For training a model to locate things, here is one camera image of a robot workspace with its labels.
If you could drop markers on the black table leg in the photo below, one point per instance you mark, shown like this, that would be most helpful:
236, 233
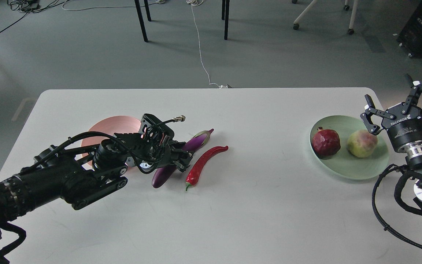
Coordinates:
226, 21
141, 20
147, 10
223, 9

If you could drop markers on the purple eggplant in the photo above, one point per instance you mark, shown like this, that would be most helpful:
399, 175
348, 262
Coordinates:
199, 140

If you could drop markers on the green plastic plate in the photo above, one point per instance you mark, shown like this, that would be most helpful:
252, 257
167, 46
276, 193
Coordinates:
343, 163

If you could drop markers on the red pomegranate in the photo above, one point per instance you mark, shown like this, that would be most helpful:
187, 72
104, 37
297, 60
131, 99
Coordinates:
325, 142

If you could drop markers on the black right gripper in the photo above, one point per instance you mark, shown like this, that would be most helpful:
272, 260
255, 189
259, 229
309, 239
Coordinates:
407, 128

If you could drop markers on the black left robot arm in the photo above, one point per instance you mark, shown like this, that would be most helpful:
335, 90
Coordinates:
84, 169

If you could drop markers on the red chili pepper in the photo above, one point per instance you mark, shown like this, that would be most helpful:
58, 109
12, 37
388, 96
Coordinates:
193, 177

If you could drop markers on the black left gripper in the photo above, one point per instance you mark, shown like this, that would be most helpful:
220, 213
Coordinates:
142, 150

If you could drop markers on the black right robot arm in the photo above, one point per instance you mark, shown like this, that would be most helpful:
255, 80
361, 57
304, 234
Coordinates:
408, 190

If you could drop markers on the pink plastic plate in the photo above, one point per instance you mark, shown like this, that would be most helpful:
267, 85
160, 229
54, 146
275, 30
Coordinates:
112, 125

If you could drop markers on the white office chair base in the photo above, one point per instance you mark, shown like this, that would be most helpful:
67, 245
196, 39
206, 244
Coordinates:
312, 15

